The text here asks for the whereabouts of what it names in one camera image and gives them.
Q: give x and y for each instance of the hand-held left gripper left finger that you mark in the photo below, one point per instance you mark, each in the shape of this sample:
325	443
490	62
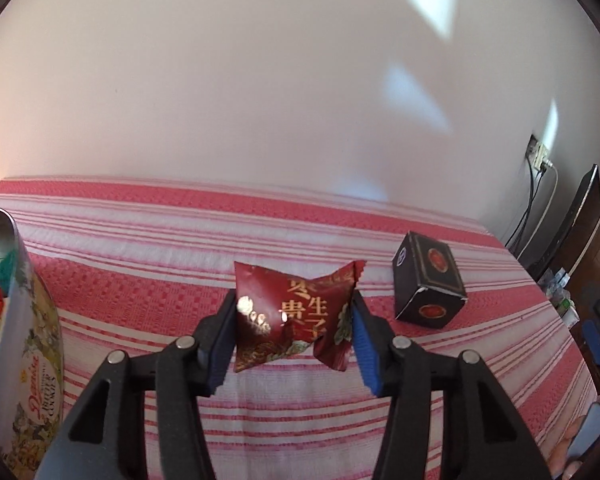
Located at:
219	355

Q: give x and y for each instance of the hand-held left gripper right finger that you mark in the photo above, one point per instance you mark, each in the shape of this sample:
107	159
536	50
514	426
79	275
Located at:
367	360

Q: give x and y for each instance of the dark red candy packet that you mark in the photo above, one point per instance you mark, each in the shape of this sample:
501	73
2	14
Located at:
290	310

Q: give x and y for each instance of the round metal cookie tin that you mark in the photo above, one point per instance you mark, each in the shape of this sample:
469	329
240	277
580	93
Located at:
30	360

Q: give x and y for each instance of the person's right hand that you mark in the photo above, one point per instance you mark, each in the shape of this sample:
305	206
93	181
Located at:
565	452

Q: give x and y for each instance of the small white bottle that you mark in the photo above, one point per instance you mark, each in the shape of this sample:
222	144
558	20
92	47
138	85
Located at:
570	314

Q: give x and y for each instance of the dark cardboard box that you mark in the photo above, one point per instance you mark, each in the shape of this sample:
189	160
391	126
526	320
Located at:
427	280

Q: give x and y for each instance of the dark flat panel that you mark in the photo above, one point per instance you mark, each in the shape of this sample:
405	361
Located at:
572	220

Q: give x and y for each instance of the red striped tablecloth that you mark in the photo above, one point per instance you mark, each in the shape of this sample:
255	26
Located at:
180	240

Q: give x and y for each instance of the white wall socket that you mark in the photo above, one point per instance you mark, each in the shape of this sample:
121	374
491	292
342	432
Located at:
540	154

